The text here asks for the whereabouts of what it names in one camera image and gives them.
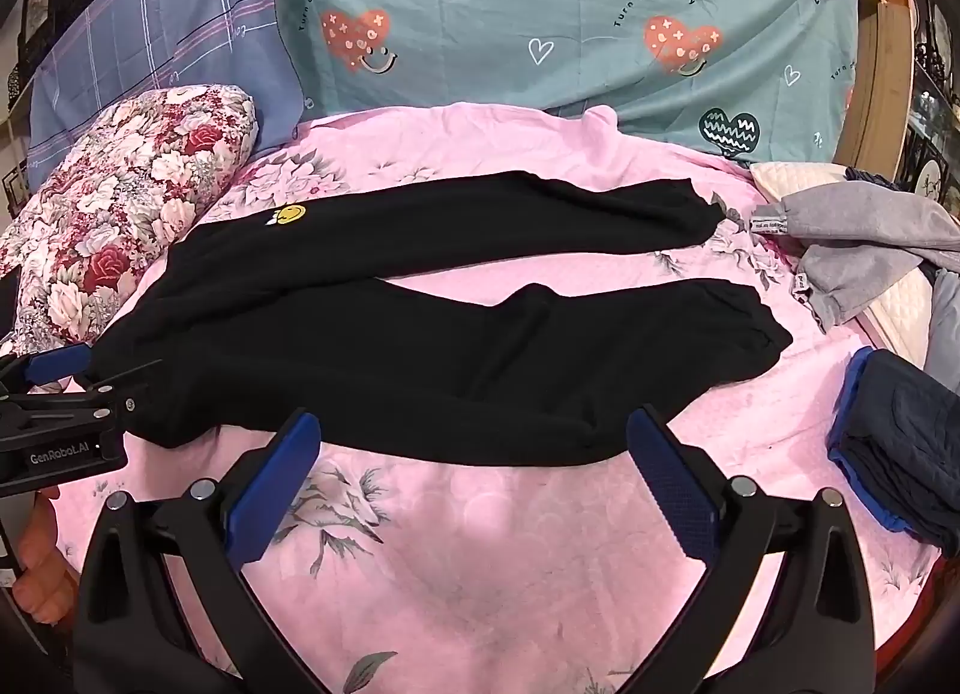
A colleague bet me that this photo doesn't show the black pants with smiley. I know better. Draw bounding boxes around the black pants with smiley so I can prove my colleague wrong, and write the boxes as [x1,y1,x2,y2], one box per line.
[82,172,791,466]

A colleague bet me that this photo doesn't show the person's left hand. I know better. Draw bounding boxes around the person's left hand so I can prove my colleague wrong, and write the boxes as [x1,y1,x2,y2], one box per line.
[13,486,78,627]

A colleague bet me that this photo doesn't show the red floral pillow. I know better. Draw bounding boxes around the red floral pillow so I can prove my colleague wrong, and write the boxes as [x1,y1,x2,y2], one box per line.
[2,84,259,354]

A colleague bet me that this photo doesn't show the folded navy blue garment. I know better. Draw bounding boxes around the folded navy blue garment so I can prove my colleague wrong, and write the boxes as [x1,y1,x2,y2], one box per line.
[827,348,958,557]

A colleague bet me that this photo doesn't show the blue plaid pillow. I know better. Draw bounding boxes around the blue plaid pillow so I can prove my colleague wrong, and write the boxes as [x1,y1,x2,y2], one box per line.
[26,0,302,190]

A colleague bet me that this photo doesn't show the grey garment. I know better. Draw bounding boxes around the grey garment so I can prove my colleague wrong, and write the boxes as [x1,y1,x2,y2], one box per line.
[750,180,958,331]

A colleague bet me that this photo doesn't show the wooden bed frame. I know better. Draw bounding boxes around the wooden bed frame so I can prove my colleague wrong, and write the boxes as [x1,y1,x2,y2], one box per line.
[835,0,914,180]

